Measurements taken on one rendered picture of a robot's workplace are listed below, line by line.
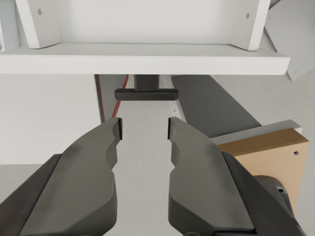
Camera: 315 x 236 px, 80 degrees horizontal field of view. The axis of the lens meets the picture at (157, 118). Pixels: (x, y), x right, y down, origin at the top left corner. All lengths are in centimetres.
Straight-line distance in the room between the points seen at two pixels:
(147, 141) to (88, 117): 98
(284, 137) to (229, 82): 82
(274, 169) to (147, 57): 40
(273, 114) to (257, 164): 106
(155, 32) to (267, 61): 14
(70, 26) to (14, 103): 23
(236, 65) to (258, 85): 115
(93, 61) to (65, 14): 11
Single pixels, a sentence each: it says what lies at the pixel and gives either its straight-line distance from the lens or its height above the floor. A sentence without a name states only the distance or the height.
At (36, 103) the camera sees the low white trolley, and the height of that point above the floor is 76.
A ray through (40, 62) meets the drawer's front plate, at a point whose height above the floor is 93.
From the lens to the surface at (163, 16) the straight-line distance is 28.
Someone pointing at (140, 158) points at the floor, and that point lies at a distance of 146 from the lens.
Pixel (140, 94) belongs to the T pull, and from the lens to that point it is 22.
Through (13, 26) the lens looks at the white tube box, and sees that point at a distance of 41.
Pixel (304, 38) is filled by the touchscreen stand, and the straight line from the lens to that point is 137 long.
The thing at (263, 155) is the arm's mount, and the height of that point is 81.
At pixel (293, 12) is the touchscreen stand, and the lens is 130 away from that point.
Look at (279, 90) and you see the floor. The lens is 144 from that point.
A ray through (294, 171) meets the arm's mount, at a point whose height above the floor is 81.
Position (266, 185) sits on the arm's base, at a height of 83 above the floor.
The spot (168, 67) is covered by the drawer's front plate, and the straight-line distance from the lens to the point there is 19.
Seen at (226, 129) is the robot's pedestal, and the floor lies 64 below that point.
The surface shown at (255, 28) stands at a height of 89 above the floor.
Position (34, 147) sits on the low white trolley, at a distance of 51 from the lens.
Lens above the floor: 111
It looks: 62 degrees down
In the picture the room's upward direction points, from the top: 175 degrees clockwise
